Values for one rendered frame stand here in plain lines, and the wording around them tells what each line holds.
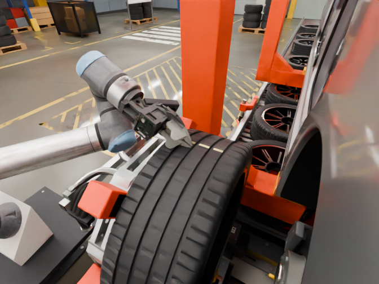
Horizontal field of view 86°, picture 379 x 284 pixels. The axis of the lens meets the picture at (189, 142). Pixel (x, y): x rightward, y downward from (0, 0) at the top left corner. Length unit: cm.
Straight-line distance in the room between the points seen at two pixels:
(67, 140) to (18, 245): 95
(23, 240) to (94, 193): 101
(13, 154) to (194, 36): 69
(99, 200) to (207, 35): 65
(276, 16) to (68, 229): 271
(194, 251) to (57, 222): 131
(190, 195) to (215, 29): 59
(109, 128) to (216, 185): 36
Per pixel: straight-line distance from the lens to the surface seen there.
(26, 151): 70
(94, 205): 54
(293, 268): 72
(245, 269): 160
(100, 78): 60
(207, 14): 83
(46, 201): 184
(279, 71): 283
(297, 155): 89
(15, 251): 154
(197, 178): 50
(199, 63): 88
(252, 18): 885
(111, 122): 66
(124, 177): 60
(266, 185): 120
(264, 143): 176
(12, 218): 147
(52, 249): 158
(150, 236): 50
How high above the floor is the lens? 155
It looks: 39 degrees down
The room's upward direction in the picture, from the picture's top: straight up
